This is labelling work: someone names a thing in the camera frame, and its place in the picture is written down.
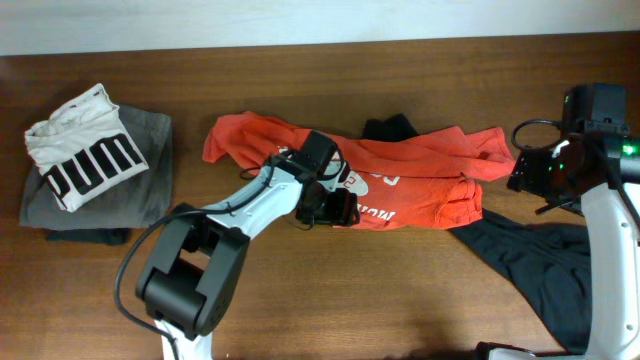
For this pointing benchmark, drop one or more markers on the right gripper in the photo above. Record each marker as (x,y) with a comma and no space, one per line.
(527,177)

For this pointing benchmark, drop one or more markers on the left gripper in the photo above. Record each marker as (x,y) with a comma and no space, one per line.
(346,202)

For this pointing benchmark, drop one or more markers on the black garment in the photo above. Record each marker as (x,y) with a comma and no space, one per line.
(549,265)

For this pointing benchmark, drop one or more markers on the red orange printed t-shirt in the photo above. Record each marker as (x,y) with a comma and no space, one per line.
(429,181)

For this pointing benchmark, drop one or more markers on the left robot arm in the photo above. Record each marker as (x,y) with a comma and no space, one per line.
(190,277)

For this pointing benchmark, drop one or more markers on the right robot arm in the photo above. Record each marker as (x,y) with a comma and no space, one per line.
(595,115)

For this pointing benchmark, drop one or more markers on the grey folded garment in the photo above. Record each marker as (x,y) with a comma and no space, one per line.
(134,203)

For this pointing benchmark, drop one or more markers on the dark folded garment bottom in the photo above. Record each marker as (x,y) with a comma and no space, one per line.
(110,237)

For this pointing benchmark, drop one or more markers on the white Puma shirt folded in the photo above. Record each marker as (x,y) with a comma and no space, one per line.
(83,149)

